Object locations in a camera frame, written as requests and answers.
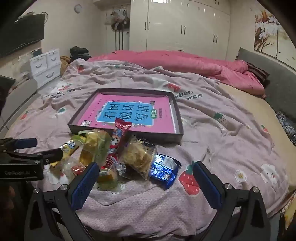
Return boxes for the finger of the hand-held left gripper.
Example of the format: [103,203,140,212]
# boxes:
[0,138,38,151]
[7,148,63,166]

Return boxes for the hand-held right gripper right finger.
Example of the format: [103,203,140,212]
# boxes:
[192,161,272,241]

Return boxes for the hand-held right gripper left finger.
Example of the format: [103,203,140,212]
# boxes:
[24,162,100,241]

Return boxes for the small yellow snack packet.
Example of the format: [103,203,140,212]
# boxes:
[50,139,80,168]

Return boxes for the orange pastry packet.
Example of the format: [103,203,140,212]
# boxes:
[97,167,119,192]

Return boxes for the pale green snack packet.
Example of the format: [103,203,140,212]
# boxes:
[70,129,112,167]

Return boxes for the red cartoon snack packet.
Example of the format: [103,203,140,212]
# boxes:
[102,118,132,169]

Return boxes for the grey shallow cardboard box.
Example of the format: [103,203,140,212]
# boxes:
[68,88,184,145]

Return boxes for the clear packet with red candy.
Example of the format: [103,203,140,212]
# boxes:
[61,159,86,184]

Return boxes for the printed strawberry blanket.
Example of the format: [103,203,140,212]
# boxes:
[5,58,289,241]

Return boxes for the grey padded bed board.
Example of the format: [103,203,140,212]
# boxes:
[5,79,38,130]

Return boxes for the blue snack packet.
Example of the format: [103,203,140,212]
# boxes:
[148,153,182,191]

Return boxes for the clear packet of yellow pastry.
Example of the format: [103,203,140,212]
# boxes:
[117,136,158,180]

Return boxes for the white drawer unit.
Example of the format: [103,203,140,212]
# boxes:
[29,49,62,88]

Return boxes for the brown fuzzy cloth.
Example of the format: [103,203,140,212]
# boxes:
[60,56,73,77]

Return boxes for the beige bed sheet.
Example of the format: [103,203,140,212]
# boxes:
[217,82,296,209]

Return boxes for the pink book with blue label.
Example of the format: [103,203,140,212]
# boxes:
[76,93,177,134]

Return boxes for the black white patterned cloth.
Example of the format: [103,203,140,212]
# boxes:
[275,111,296,146]

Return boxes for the dark clothes pile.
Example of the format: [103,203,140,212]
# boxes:
[69,46,92,62]

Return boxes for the black television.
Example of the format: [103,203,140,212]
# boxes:
[0,13,45,57]

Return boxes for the dark striped pillow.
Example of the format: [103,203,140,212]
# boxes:
[246,62,270,84]

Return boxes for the pink quilt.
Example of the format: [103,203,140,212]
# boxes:
[88,50,265,95]

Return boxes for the grey headboard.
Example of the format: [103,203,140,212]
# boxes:
[236,47,296,144]

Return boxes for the hanging bags on rack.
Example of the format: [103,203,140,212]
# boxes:
[105,9,130,51]

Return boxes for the white wardrobe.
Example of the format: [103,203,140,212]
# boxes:
[129,0,232,61]

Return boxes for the flower wall painting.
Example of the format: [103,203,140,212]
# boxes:
[254,5,296,70]

